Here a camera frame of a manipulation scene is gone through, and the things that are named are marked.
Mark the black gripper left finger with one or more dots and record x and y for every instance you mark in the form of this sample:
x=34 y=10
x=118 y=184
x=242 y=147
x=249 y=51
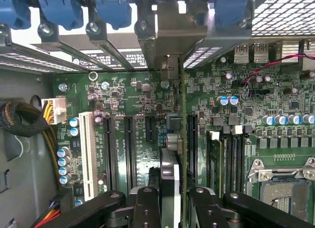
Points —
x=147 y=208

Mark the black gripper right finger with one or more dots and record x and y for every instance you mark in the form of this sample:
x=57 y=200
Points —
x=204 y=208

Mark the black RAM stick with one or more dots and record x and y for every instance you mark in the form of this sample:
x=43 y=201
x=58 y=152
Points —
x=214 y=164

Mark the black RAM slot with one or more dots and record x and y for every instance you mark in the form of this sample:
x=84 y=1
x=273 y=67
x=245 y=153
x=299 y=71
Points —
x=238 y=164
x=227 y=164

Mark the short black expansion slot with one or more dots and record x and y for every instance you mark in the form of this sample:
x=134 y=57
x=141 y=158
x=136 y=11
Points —
x=150 y=129

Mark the CPU socket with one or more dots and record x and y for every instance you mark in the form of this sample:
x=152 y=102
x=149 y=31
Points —
x=283 y=196

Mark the white expansion slot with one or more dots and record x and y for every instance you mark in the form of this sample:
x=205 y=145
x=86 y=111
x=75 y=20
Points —
x=87 y=151

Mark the green motherboard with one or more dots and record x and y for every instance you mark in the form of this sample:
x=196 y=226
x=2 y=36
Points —
x=147 y=95

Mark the grey power supply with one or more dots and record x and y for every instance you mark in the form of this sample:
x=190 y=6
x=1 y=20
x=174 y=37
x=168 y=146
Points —
x=27 y=201

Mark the white power connector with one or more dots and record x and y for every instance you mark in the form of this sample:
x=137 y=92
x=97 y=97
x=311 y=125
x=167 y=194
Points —
x=57 y=109

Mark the metal slot cover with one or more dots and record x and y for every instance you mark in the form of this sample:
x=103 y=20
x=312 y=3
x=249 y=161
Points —
x=49 y=38
x=147 y=45
x=5 y=38
x=98 y=37

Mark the blue slot latch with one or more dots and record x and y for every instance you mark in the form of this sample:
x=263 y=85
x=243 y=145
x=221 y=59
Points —
x=113 y=9
x=61 y=9
x=14 y=11
x=231 y=13

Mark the black open PC case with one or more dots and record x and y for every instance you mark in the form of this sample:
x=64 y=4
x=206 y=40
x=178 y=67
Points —
x=283 y=16

